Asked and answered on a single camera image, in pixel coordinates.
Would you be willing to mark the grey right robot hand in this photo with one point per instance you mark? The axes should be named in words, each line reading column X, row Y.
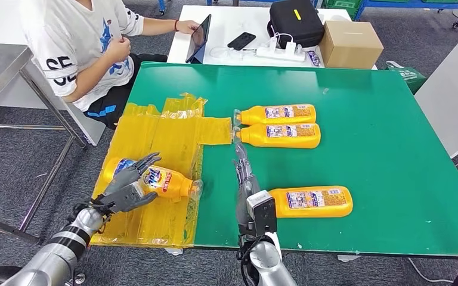
column 244, row 185

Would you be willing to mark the person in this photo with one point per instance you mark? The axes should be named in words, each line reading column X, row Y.
column 79, row 39

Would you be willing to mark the person's right forearm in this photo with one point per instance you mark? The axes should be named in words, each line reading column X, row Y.
column 88, row 77

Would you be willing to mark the person's left hand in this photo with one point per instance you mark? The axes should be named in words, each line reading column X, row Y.
column 188, row 26

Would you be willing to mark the white power strip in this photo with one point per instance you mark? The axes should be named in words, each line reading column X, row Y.
column 280, row 55

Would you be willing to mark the orange detergent bottle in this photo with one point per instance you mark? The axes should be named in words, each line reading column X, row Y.
column 312, row 213
column 256, row 136
column 173, row 185
column 252, row 115

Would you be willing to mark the black carry bag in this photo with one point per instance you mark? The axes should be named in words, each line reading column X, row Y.
column 296, row 25

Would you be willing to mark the green plastic crate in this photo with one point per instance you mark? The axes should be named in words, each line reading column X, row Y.
column 343, row 3

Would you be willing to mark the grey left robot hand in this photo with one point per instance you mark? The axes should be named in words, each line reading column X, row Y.
column 122, row 193

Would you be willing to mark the person's left forearm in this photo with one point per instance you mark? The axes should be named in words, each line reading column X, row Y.
column 160, row 25

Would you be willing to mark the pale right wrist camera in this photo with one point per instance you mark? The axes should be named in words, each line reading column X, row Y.
column 262, row 213

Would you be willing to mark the yellow taped cardboard sheet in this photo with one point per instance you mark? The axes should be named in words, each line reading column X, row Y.
column 173, row 138

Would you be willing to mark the white plug charger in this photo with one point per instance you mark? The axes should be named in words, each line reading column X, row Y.
column 291, row 48
column 273, row 44

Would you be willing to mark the purple snack packet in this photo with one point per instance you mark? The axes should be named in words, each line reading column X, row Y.
column 314, row 59

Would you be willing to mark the tablet with blue case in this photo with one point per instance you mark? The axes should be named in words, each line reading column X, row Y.
column 197, row 37

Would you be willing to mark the green shopping bag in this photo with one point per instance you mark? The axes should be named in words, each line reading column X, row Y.
column 408, row 78

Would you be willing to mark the brown cardboard box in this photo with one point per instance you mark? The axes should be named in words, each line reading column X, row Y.
column 349, row 47

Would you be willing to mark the black smartphone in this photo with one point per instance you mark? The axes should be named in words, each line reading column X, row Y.
column 241, row 41

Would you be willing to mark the person's right hand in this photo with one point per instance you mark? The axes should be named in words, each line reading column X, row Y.
column 118, row 49

